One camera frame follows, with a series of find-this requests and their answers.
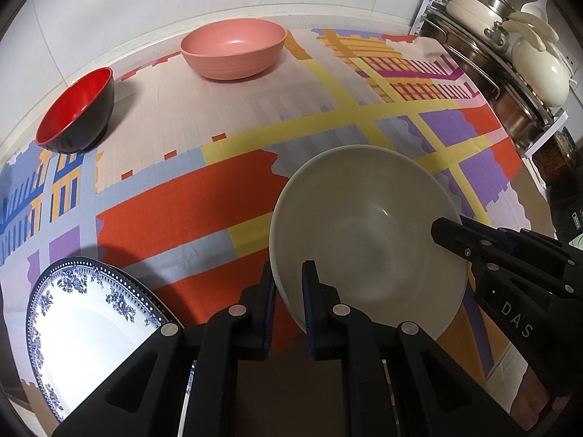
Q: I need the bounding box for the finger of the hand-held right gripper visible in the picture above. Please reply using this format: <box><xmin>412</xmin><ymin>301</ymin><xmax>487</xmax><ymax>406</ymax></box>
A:
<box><xmin>459</xmin><ymin>215</ymin><xmax>577</xmax><ymax>260</ymax></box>
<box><xmin>430</xmin><ymin>217</ymin><xmax>583</xmax><ymax>310</ymax></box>

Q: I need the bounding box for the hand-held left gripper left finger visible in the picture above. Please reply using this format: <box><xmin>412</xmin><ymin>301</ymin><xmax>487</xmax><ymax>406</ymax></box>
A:
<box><xmin>52</xmin><ymin>261</ymin><xmax>278</xmax><ymax>437</ymax></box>

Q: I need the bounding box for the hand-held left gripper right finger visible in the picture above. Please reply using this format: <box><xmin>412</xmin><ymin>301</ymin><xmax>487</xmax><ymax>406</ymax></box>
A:
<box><xmin>302</xmin><ymin>260</ymin><xmax>513</xmax><ymax>437</ymax></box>

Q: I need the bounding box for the white bowl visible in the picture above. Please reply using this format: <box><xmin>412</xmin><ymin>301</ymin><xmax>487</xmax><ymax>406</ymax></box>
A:
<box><xmin>269</xmin><ymin>144</ymin><xmax>470</xmax><ymax>341</ymax></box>

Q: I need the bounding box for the blue patterned white plate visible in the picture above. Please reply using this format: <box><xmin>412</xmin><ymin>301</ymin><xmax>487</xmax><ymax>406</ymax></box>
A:
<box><xmin>25</xmin><ymin>256</ymin><xmax>201</xmax><ymax>424</ymax></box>

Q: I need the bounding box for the person's right hand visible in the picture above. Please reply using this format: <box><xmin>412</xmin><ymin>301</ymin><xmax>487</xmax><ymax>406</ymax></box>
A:
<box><xmin>512</xmin><ymin>364</ymin><xmax>566</xmax><ymax>429</ymax></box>

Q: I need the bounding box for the black appliance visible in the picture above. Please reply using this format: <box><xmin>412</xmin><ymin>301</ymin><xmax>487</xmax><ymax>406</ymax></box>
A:
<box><xmin>549</xmin><ymin>182</ymin><xmax>583</xmax><ymax>247</ymax></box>

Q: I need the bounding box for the glass jar with brown contents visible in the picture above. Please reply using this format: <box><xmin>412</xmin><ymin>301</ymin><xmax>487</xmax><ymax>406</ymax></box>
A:
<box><xmin>531</xmin><ymin>127</ymin><xmax>583</xmax><ymax>184</ymax></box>

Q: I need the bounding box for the stainless steel pot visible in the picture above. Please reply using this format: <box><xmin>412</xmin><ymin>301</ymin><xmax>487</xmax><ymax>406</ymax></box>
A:
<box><xmin>494</xmin><ymin>82</ymin><xmax>547</xmax><ymax>146</ymax></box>
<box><xmin>428</xmin><ymin>9</ymin><xmax>504</xmax><ymax>98</ymax></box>

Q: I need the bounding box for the white pot rack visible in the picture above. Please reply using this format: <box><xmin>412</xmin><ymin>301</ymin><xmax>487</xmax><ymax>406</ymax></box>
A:
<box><xmin>410</xmin><ymin>0</ymin><xmax>570</xmax><ymax>160</ymax></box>

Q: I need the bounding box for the colourful printed table mat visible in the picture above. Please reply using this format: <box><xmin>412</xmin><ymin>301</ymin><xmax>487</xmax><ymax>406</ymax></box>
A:
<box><xmin>0</xmin><ymin>27</ymin><xmax>533</xmax><ymax>401</ymax></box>

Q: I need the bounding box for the cream saucepan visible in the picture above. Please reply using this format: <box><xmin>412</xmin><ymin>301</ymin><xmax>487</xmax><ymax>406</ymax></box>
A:
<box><xmin>446</xmin><ymin>0</ymin><xmax>559</xmax><ymax>53</ymax></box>

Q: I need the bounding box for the pink bowl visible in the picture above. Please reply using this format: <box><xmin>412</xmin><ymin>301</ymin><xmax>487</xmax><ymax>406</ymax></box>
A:
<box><xmin>180</xmin><ymin>19</ymin><xmax>287</xmax><ymax>82</ymax></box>

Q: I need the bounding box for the red and black bowl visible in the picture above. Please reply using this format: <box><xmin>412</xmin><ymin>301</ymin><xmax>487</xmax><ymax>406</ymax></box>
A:
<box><xmin>35</xmin><ymin>67</ymin><xmax>116</xmax><ymax>153</ymax></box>

